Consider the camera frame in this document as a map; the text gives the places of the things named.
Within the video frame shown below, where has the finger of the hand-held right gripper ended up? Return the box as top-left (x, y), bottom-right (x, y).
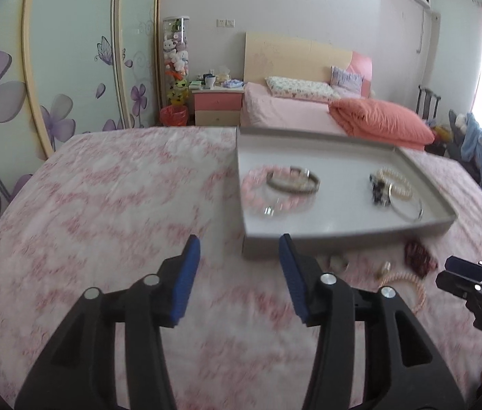
top-left (435, 270), bottom-right (482, 308)
top-left (443, 255), bottom-right (482, 283)

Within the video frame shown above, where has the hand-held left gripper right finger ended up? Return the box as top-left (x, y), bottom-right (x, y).
top-left (278, 233), bottom-right (466, 410)

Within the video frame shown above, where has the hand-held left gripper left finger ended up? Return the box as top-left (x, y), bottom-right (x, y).
top-left (14, 235), bottom-right (201, 410)

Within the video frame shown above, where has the pink pearl bracelet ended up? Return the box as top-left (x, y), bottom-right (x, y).
top-left (377, 272), bottom-right (427, 314)

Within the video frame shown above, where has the dark red bead bracelet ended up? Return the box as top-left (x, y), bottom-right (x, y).
top-left (404, 240), bottom-right (438, 276)

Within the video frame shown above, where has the silver bangle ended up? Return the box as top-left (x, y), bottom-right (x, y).
top-left (388, 183), bottom-right (424, 222)

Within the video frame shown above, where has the grey cardboard tray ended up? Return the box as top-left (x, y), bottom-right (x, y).
top-left (236, 126), bottom-right (459, 261)

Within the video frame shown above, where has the metal cuff bracelet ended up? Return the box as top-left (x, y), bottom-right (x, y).
top-left (265, 166), bottom-right (321, 195)

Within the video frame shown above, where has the pink bead bracelet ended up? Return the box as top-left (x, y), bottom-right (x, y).
top-left (241, 166), bottom-right (316, 217)

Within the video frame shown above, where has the black bead bracelet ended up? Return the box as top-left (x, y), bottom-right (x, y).
top-left (369, 173), bottom-right (393, 206)

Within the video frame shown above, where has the white pearl bracelet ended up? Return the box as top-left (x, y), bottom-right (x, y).
top-left (371, 167), bottom-right (414, 201)

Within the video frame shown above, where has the pink floral bed sheet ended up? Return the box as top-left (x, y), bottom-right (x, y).
top-left (0, 126), bottom-right (482, 410)

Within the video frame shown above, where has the red trash bag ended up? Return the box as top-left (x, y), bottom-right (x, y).
top-left (160, 106), bottom-right (189, 127)

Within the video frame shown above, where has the pink bed mattress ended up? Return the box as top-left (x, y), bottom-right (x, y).
top-left (241, 82), bottom-right (353, 135)

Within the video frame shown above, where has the dark wooden chair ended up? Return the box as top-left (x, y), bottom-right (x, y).
top-left (417, 85), bottom-right (441, 120)

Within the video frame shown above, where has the folded pink duvet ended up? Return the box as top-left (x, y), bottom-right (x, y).
top-left (328, 97), bottom-right (437, 151)

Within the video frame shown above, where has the pink nightstand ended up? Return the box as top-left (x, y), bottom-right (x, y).
top-left (192, 85), bottom-right (245, 126)

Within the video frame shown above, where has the floral pillow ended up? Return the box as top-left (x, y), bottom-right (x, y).
top-left (265, 76), bottom-right (341, 104)

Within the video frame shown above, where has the small lilac pillow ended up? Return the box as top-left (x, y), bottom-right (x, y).
top-left (330, 66), bottom-right (364, 94)

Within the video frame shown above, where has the clear plush toy tube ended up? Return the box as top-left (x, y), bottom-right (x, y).
top-left (162, 16), bottom-right (191, 107)

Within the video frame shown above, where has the beige and pink headboard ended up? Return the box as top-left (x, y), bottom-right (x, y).
top-left (244, 31), bottom-right (373, 99)

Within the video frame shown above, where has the floral sliding-door wardrobe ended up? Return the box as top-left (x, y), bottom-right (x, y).
top-left (0, 0), bottom-right (165, 257)

